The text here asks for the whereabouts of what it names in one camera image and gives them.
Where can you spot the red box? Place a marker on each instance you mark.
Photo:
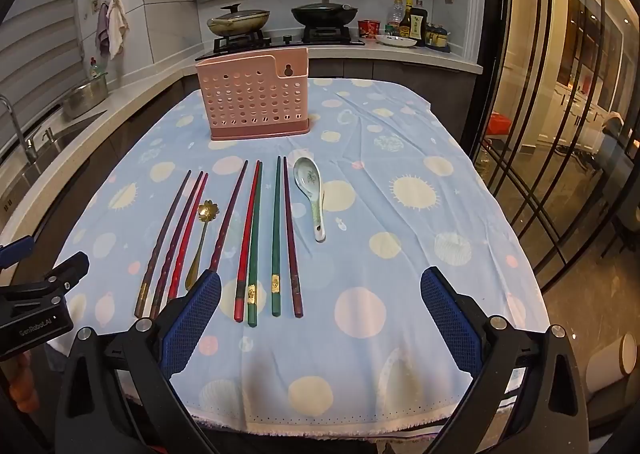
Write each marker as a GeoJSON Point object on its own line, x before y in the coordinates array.
{"type": "Point", "coordinates": [498, 124]}

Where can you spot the gold flower spoon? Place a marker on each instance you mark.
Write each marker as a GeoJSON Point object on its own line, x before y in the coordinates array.
{"type": "Point", "coordinates": [205, 211]}

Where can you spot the green dish soap bottle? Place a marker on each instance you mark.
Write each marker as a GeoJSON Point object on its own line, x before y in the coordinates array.
{"type": "Point", "coordinates": [95, 68]}

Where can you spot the white ceramic soup spoon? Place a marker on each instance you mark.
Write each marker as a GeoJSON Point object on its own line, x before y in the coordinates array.
{"type": "Point", "coordinates": [305, 174]}

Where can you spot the red instant noodle cup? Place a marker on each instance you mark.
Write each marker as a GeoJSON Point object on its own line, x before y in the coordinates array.
{"type": "Point", "coordinates": [369, 29]}

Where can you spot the white cylinder bin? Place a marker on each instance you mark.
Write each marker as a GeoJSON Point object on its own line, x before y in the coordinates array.
{"type": "Point", "coordinates": [612, 364]}

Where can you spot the white towel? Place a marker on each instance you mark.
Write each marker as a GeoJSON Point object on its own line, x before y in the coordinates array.
{"type": "Point", "coordinates": [117, 24]}

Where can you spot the steel pot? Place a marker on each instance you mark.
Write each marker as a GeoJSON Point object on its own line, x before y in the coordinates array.
{"type": "Point", "coordinates": [85, 97]}

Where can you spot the purple cloth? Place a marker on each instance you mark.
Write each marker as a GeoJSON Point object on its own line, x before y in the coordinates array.
{"type": "Point", "coordinates": [102, 29]}

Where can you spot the black wok with lid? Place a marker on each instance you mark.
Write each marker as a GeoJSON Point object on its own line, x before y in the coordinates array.
{"type": "Point", "coordinates": [325, 14]}

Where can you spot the condiment jar set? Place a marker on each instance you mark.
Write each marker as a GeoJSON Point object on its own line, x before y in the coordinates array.
{"type": "Point", "coordinates": [439, 38]}

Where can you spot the white wall switches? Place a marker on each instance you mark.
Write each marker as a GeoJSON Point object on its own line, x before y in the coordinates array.
{"type": "Point", "coordinates": [92, 7]}

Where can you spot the dark soy sauce bottle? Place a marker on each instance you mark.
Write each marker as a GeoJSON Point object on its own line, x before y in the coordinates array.
{"type": "Point", "coordinates": [420, 27]}

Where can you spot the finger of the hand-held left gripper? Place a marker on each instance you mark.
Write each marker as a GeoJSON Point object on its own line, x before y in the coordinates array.
{"type": "Point", "coordinates": [15, 251]}
{"type": "Point", "coordinates": [67, 269]}

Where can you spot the maroon chopstick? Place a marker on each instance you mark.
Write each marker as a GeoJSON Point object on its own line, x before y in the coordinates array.
{"type": "Point", "coordinates": [291, 244]}
{"type": "Point", "coordinates": [180, 234]}
{"type": "Point", "coordinates": [230, 214]}

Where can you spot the white plate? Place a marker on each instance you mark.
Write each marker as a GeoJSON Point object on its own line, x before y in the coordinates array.
{"type": "Point", "coordinates": [395, 40]}

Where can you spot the clear oil bottle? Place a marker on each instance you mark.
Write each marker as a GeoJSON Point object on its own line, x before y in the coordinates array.
{"type": "Point", "coordinates": [395, 14]}

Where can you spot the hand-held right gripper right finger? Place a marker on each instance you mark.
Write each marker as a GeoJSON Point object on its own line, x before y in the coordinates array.
{"type": "Point", "coordinates": [450, 319]}

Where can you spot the steel sink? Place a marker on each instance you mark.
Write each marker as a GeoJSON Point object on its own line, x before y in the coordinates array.
{"type": "Point", "coordinates": [55, 139]}

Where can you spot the black gas stove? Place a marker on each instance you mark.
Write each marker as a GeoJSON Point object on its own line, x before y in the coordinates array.
{"type": "Point", "coordinates": [280, 42]}

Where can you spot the brown chopstick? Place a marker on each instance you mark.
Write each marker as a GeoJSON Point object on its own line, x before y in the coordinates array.
{"type": "Point", "coordinates": [165, 239]}

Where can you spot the steel faucet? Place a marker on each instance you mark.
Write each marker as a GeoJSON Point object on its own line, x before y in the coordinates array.
{"type": "Point", "coordinates": [17, 132]}

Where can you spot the green chopstick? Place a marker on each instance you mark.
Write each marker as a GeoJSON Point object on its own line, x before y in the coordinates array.
{"type": "Point", "coordinates": [255, 244]}
{"type": "Point", "coordinates": [276, 234]}

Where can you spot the glass sliding door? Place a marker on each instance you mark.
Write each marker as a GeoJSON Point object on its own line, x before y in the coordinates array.
{"type": "Point", "coordinates": [550, 134]}

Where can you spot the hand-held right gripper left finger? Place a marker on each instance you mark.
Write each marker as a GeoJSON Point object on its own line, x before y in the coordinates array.
{"type": "Point", "coordinates": [192, 319]}

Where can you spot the pink perforated utensil holder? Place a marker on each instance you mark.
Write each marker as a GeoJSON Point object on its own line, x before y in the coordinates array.
{"type": "Point", "coordinates": [250, 94]}

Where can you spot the blue dotted tablecloth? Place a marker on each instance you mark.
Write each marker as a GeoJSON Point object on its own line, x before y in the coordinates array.
{"type": "Point", "coordinates": [380, 214]}

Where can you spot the person's left hand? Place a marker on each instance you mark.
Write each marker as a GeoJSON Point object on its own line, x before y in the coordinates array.
{"type": "Point", "coordinates": [26, 384]}

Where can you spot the red chopstick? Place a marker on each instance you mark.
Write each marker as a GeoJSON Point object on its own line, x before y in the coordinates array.
{"type": "Point", "coordinates": [248, 239]}
{"type": "Point", "coordinates": [190, 234]}

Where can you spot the beige wok with lid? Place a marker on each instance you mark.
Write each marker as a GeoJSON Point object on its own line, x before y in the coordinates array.
{"type": "Point", "coordinates": [240, 19]}

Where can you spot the grey window blinds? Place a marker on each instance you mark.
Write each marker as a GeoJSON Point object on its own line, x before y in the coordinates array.
{"type": "Point", "coordinates": [35, 49]}

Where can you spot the yellow label sauce bottle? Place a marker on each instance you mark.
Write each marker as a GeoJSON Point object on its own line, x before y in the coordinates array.
{"type": "Point", "coordinates": [406, 22]}

